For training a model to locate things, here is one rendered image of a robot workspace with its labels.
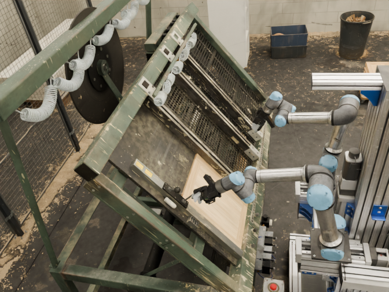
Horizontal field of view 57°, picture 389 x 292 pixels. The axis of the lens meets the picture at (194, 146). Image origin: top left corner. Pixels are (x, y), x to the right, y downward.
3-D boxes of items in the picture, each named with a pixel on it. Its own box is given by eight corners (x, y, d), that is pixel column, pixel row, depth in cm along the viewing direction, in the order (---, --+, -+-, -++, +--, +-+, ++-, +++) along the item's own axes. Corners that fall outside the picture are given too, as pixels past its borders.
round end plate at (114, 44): (96, 147, 250) (56, 36, 199) (89, 146, 251) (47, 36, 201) (136, 87, 308) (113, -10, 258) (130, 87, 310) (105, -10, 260)
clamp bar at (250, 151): (252, 162, 304) (276, 150, 290) (150, 59, 262) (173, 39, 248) (253, 154, 311) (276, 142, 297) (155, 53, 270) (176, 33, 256)
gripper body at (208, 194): (198, 201, 199) (215, 193, 192) (198, 187, 204) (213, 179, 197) (208, 205, 203) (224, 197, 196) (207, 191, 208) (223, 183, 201)
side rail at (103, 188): (224, 296, 220) (238, 293, 214) (82, 186, 182) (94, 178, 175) (226, 287, 225) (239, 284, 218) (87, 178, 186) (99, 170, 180)
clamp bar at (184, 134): (245, 204, 269) (272, 193, 256) (128, 92, 228) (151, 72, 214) (247, 194, 277) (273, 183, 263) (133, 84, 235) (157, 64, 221)
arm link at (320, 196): (345, 242, 204) (332, 171, 175) (345, 265, 194) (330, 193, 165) (323, 241, 210) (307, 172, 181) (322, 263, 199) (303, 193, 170)
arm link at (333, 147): (318, 165, 255) (340, 102, 218) (322, 152, 265) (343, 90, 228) (335, 171, 251) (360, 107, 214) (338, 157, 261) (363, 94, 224)
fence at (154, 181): (237, 259, 235) (242, 257, 233) (129, 167, 202) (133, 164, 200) (238, 252, 239) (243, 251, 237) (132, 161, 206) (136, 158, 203)
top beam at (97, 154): (88, 182, 178) (99, 175, 172) (72, 170, 174) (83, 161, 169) (191, 16, 341) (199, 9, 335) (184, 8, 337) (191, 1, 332)
